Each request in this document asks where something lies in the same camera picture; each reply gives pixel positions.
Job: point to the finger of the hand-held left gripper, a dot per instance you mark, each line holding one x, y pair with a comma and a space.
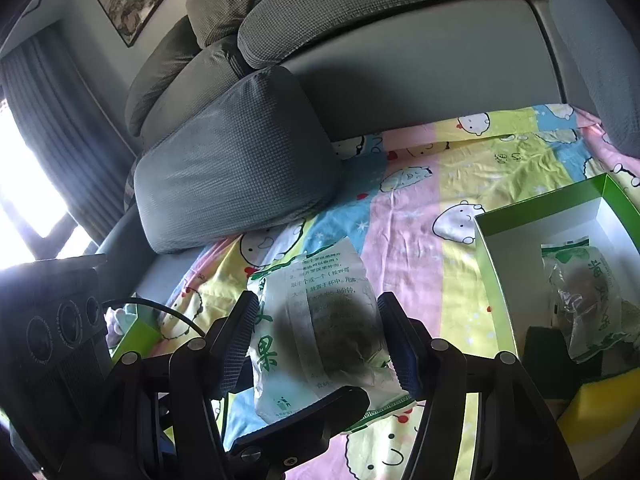
300, 430

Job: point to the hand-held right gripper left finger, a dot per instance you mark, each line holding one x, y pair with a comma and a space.
235, 345

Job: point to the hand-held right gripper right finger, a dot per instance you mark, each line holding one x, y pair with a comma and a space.
400, 345

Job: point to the clear green-printed plastic bag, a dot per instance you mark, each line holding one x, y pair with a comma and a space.
585, 300
320, 320

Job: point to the green cardboard lid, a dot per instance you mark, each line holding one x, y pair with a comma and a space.
137, 337

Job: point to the green holographic cardboard box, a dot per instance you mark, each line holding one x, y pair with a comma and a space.
525, 270

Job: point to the cartoon printed blanket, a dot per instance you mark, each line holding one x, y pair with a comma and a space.
410, 195

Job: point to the bright window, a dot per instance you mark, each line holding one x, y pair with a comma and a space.
25, 200

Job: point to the grey textured cushion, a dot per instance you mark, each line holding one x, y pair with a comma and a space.
230, 160

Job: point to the grey curtain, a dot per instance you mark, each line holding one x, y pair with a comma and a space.
65, 125

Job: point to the grey sofa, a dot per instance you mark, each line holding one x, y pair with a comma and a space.
400, 60

